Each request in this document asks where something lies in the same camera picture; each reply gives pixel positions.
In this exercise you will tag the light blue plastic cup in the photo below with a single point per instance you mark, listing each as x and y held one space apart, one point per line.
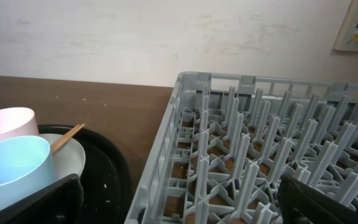
26 166

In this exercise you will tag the grey plastic dishwasher rack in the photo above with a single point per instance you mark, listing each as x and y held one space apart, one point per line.
226 141

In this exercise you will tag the white round plate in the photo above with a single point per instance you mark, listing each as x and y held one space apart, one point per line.
70 159

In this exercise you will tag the wooden chopstick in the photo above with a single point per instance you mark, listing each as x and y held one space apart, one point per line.
81 126
60 142

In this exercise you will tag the round black serving tray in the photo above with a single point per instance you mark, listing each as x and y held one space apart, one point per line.
105 179

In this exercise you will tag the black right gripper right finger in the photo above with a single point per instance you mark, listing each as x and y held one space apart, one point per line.
299 203

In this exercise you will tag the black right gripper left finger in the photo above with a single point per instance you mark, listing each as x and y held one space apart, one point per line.
60 202

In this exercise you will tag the pink plastic cup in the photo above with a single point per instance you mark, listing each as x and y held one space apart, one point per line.
17 121

